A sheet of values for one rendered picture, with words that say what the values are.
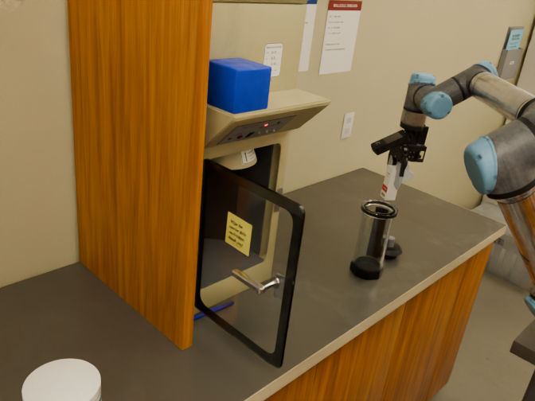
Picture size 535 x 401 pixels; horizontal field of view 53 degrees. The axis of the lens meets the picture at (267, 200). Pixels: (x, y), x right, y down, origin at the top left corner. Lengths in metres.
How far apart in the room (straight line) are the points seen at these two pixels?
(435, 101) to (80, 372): 1.10
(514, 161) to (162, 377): 0.89
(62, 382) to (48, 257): 0.65
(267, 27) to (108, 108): 0.41
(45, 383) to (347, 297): 0.87
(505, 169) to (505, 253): 2.66
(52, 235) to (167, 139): 0.60
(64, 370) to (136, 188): 0.44
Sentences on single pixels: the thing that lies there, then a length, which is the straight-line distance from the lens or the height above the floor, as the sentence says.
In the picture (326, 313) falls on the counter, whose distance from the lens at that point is 1.50.
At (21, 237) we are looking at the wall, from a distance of 1.59.
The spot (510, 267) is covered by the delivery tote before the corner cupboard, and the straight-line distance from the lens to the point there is 3.91.
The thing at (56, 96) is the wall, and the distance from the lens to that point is 1.49.
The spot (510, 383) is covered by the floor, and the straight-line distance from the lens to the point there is 3.08.
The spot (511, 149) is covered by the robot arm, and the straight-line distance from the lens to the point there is 1.24.
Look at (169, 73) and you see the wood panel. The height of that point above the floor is 1.58.
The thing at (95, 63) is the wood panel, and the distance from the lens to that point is 1.34.
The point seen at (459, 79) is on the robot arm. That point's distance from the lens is 1.61.
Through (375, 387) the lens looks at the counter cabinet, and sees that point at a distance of 1.94.
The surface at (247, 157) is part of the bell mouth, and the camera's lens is 1.36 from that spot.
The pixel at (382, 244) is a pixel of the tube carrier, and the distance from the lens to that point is 1.64.
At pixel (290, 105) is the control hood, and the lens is 1.22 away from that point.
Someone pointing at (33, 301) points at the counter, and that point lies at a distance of 1.53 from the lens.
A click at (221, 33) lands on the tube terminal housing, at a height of 1.65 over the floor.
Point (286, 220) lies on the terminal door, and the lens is 1.04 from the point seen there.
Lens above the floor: 1.81
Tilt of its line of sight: 25 degrees down
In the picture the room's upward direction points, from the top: 7 degrees clockwise
